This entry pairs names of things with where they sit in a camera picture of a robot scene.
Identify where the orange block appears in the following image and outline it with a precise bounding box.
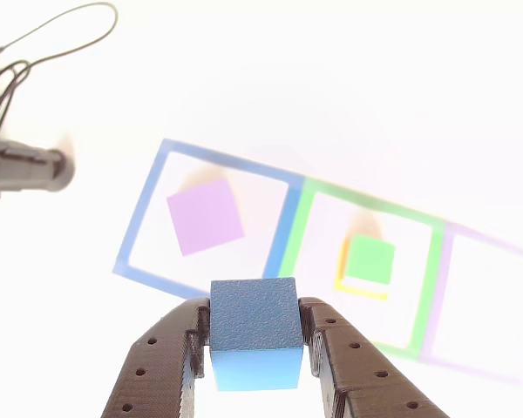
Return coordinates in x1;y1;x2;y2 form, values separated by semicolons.
334;241;390;302

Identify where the small blue cube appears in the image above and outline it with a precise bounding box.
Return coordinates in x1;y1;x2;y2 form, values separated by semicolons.
208;277;306;392

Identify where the green cube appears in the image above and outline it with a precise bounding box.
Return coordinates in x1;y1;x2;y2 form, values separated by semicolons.
343;234;397;287

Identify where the large purple block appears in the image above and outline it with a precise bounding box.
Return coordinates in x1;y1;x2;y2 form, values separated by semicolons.
165;179;246;258

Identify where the black tripod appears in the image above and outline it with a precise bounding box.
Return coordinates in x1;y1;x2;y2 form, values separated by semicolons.
0;135;77;193

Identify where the purple square frame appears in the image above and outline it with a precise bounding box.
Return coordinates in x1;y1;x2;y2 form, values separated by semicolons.
418;221;523;387

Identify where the green square frame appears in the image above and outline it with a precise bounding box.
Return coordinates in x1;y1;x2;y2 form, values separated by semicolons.
278;176;446;362

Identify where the blue square frame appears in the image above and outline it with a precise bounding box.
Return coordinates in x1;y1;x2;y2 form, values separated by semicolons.
112;138;305;300

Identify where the black cable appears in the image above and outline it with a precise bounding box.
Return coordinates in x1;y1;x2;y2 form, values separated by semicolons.
0;2;119;134

